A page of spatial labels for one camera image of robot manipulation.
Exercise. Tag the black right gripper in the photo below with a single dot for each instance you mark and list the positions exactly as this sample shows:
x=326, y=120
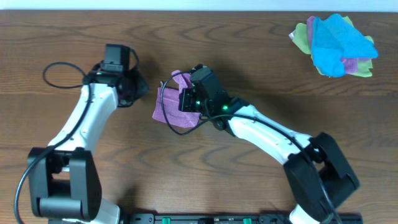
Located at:
x=183, y=98

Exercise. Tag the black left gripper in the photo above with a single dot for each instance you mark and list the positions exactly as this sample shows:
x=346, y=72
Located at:
x=134, y=88

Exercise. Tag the purple microfiber cloth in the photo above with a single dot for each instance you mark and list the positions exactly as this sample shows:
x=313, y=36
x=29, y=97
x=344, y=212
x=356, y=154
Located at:
x=171, y=103

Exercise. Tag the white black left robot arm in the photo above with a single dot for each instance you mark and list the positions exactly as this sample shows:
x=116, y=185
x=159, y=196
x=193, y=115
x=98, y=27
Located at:
x=63, y=181

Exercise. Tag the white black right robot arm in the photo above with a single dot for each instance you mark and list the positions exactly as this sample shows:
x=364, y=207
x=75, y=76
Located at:
x=317, y=171

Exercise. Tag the blue microfiber cloth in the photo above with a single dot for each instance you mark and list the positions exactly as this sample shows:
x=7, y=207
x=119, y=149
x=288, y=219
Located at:
x=335, y=41

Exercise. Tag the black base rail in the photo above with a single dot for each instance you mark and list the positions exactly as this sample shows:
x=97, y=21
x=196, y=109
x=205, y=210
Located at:
x=148, y=218

